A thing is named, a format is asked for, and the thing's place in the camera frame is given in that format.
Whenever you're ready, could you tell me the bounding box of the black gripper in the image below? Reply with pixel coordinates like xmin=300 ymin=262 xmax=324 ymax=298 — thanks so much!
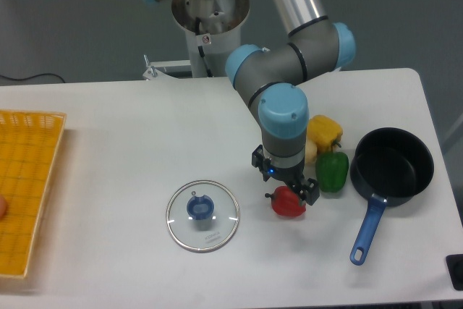
xmin=251 ymin=145 xmax=320 ymax=206

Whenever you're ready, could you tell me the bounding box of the red bell pepper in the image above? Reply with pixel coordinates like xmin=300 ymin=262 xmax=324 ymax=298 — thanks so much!
xmin=265 ymin=186 xmax=306 ymax=217

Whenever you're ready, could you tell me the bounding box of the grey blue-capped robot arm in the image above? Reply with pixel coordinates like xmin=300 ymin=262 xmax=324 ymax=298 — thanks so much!
xmin=145 ymin=0 xmax=356 ymax=205

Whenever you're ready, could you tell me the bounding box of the green bell pepper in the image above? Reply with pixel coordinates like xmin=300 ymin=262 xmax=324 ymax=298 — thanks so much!
xmin=315 ymin=152 xmax=349 ymax=193

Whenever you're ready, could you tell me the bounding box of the yellow bell pepper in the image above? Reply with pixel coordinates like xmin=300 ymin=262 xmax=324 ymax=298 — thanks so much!
xmin=307 ymin=115 xmax=343 ymax=153

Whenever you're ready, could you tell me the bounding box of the glass lid blue knob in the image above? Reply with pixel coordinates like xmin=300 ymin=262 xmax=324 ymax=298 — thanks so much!
xmin=166 ymin=180 xmax=240 ymax=253

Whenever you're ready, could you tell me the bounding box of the black device at table corner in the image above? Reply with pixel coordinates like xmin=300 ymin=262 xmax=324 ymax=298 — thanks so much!
xmin=446 ymin=254 xmax=463 ymax=291

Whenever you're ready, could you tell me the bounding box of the yellow woven basket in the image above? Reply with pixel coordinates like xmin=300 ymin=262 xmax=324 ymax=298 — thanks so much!
xmin=1 ymin=109 xmax=67 ymax=279

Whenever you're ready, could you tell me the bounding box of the black saucepan blue handle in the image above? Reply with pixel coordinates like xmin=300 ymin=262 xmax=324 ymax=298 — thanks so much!
xmin=350 ymin=127 xmax=434 ymax=266

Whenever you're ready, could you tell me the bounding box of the black floor cable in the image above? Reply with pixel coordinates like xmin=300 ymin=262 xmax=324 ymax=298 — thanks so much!
xmin=0 ymin=72 xmax=67 ymax=83

